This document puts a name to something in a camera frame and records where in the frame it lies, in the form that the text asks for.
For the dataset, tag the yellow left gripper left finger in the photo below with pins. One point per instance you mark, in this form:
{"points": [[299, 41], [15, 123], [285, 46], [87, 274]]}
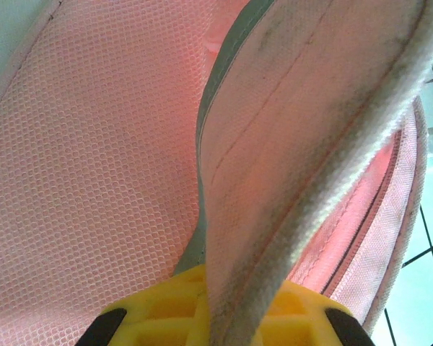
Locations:
{"points": [[158, 313]]}

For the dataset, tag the pink backpack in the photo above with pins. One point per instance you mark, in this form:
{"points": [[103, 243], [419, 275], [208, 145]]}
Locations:
{"points": [[202, 144]]}

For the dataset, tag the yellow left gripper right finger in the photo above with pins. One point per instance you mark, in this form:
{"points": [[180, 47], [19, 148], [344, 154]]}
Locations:
{"points": [[310, 317]]}

